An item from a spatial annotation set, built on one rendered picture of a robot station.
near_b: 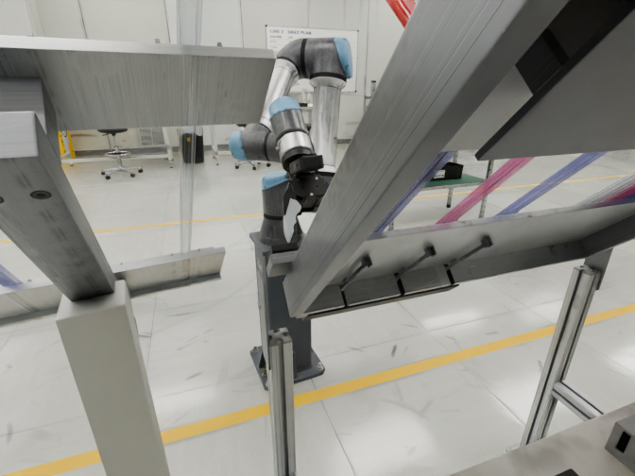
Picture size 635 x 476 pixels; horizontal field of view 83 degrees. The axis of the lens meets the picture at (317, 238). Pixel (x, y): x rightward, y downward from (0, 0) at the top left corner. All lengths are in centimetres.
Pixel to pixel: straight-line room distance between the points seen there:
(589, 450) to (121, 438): 56
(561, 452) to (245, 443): 95
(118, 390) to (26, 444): 112
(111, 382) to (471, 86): 42
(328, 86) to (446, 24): 98
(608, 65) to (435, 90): 9
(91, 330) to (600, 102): 45
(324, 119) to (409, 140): 93
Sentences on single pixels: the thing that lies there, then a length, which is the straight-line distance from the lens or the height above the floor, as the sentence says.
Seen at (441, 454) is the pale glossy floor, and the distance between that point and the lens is 133.
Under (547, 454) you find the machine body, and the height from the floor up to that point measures 62.
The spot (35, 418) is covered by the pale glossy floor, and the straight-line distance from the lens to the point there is 166.
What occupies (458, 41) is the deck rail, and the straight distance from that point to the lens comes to 20.
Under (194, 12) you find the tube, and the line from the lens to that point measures 28.
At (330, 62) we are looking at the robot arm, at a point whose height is 110.
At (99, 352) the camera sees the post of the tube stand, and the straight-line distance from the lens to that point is 44.
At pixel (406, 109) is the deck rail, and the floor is 102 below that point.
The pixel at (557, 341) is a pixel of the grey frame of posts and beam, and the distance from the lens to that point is 113.
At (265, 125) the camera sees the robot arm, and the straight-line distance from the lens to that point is 100.
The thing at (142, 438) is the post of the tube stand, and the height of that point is 65.
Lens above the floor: 103
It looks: 22 degrees down
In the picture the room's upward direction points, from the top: straight up
